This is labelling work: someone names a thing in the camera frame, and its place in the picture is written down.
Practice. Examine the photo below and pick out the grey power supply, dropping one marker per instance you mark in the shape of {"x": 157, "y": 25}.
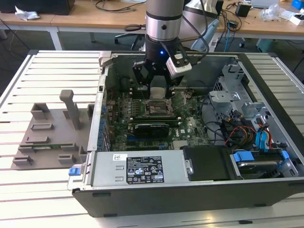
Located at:
{"x": 107, "y": 168}

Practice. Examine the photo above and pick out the small black box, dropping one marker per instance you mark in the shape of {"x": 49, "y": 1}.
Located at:
{"x": 242, "y": 10}

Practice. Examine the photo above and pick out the black chair base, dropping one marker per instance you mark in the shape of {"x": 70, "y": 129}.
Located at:
{"x": 124, "y": 36}

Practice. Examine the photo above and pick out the grey laptop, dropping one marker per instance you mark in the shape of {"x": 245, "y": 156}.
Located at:
{"x": 263, "y": 2}

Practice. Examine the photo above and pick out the coin battery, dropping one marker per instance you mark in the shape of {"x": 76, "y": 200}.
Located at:
{"x": 187, "y": 95}

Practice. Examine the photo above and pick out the wooden desk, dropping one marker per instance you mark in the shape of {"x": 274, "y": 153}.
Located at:
{"x": 95, "y": 20}

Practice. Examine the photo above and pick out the black RAM slot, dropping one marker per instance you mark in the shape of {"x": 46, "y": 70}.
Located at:
{"x": 135, "y": 91}
{"x": 135, "y": 88}
{"x": 174, "y": 121}
{"x": 154, "y": 117}
{"x": 135, "y": 97}
{"x": 135, "y": 94}

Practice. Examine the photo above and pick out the grey parts rack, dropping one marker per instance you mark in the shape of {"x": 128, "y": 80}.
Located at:
{"x": 59, "y": 133}

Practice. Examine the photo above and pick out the black graphics card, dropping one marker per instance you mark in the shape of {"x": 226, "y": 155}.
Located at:
{"x": 152, "y": 130}

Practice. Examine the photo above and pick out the crumpled white paper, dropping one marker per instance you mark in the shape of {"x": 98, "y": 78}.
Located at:
{"x": 26, "y": 14}

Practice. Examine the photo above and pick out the white plug strip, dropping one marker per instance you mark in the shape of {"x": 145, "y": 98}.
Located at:
{"x": 213, "y": 45}

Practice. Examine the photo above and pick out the teal box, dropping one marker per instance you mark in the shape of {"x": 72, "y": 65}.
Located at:
{"x": 267, "y": 45}

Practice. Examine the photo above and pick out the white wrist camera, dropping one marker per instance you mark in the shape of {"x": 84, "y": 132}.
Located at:
{"x": 177, "y": 69}

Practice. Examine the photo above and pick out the hard disk blue carrier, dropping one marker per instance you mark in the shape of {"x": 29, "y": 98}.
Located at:
{"x": 256, "y": 166}

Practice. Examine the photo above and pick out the black PC case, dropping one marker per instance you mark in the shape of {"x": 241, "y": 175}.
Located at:
{"x": 166, "y": 202}

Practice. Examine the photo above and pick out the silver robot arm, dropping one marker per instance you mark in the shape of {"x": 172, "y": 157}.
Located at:
{"x": 164, "y": 23}

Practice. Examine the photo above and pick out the silver chipset heat sink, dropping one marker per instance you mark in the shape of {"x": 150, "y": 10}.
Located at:
{"x": 180, "y": 144}

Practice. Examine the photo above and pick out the tall black box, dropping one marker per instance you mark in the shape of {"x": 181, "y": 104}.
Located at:
{"x": 221, "y": 9}

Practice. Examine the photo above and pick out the white box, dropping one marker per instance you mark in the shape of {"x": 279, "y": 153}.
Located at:
{"x": 297, "y": 20}

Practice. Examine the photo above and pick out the small black adapter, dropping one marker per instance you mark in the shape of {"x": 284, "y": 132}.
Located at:
{"x": 234, "y": 25}

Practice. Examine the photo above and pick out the blue box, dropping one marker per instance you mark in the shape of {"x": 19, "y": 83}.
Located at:
{"x": 298, "y": 4}

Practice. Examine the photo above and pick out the metal drive cage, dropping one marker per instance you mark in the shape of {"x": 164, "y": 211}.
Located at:
{"x": 223, "y": 96}

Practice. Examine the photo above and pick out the black plastic shroud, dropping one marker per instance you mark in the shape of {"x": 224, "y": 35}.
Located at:
{"x": 206, "y": 164}

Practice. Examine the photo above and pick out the clear plastic bag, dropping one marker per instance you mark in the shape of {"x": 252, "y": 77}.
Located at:
{"x": 270, "y": 13}

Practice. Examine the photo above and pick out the green RAM stick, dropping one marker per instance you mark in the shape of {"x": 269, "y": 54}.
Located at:
{"x": 52, "y": 147}

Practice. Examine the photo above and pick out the CPU socket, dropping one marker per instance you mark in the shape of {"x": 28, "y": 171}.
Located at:
{"x": 158, "y": 108}

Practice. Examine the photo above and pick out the black monitor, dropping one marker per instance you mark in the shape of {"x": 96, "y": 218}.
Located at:
{"x": 47, "y": 7}

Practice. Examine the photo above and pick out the silver CPU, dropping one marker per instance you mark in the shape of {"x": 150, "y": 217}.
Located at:
{"x": 158, "y": 92}

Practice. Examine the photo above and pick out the blue slot clip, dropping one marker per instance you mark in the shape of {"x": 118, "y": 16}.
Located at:
{"x": 102, "y": 122}
{"x": 101, "y": 136}
{"x": 101, "y": 129}
{"x": 103, "y": 108}
{"x": 99, "y": 143}

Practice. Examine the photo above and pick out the green motherboard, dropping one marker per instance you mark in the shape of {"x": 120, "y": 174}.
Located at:
{"x": 190, "y": 123}

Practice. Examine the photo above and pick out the blue case latch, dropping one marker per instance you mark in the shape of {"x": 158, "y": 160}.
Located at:
{"x": 73, "y": 171}

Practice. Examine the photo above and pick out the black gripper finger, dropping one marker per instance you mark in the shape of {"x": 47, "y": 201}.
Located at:
{"x": 169, "y": 88}
{"x": 142, "y": 76}

